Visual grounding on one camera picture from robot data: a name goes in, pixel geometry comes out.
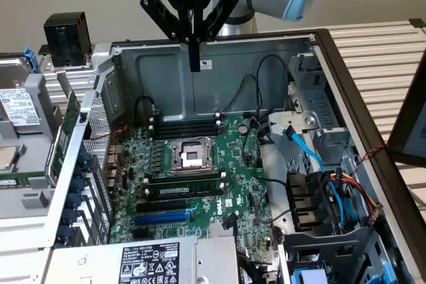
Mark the installed RAM stick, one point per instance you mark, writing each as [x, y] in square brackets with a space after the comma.
[184, 190]

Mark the blue grey plastic bay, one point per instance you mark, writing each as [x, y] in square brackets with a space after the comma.
[333, 244]

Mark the coin cell battery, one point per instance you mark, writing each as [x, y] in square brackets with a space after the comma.
[243, 128]

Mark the blue disk rail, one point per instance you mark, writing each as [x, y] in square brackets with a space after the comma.
[31, 59]

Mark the open PC case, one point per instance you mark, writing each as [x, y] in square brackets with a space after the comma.
[229, 91]

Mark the blue expansion slot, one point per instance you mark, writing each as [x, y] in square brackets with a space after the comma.
[161, 219]

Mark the grey parts rack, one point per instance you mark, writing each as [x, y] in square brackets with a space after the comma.
[33, 197]

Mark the green graphics card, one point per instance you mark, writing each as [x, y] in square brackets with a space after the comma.
[68, 121]

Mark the blue drive carrier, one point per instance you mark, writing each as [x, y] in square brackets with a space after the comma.
[309, 277]

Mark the CPU socket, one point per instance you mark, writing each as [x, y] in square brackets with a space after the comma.
[191, 156]

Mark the hard disk with white label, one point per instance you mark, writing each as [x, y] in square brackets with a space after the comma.
[16, 107]

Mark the black RAM slot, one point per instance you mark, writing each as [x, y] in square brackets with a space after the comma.
[186, 121]
[183, 177]
[186, 134]
[186, 130]
[186, 126]

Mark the black plastic fan shroud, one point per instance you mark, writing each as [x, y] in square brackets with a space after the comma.
[306, 201]

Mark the grey metal disk bay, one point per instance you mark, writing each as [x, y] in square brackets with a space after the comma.
[319, 104]

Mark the black table end cap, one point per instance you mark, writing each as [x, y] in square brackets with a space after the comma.
[417, 23]

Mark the spare green RAM stick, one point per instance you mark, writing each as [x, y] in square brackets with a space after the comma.
[20, 177]

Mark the short black expansion slot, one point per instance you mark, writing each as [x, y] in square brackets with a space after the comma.
[140, 234]

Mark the black plastic box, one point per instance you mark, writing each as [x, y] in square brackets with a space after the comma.
[66, 38]

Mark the silver CPU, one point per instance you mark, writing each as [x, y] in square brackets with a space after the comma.
[6, 159]

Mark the white case sticker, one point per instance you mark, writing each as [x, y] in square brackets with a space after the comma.
[206, 64]

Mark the silver chipset heatsink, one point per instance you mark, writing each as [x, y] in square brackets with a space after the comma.
[221, 230]

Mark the blue slot retention clip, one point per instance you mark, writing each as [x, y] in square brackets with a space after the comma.
[70, 215]
[85, 159]
[77, 186]
[74, 201]
[78, 171]
[65, 233]

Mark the green Dell motherboard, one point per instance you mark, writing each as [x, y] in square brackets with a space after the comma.
[233, 171]

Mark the silver power supply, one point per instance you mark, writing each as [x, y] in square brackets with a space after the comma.
[149, 264]

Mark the black framed monitor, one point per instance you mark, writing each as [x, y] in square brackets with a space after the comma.
[409, 124]

